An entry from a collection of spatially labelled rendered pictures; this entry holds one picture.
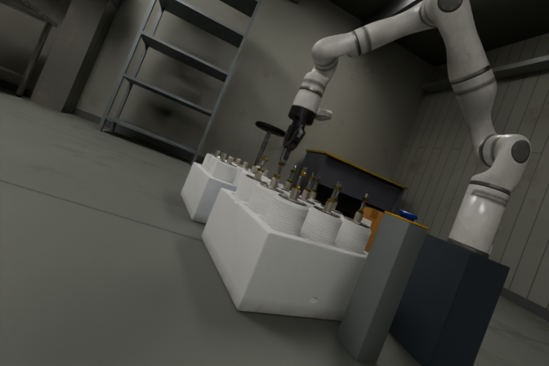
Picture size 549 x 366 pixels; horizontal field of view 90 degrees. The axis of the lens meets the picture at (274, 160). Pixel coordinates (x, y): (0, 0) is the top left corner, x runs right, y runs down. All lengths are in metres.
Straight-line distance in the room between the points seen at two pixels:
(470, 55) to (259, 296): 0.77
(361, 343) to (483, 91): 0.67
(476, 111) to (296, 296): 0.66
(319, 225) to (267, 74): 3.32
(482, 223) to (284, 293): 0.53
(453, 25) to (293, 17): 3.49
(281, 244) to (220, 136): 3.16
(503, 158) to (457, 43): 0.31
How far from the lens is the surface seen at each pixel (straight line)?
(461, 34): 0.87
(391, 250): 0.67
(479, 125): 0.95
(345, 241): 0.81
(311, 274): 0.71
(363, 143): 4.43
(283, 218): 0.66
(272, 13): 4.17
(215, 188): 1.11
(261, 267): 0.63
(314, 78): 0.81
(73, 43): 3.80
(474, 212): 0.89
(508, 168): 0.92
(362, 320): 0.71
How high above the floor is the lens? 0.31
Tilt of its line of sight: 1 degrees up
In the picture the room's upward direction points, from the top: 22 degrees clockwise
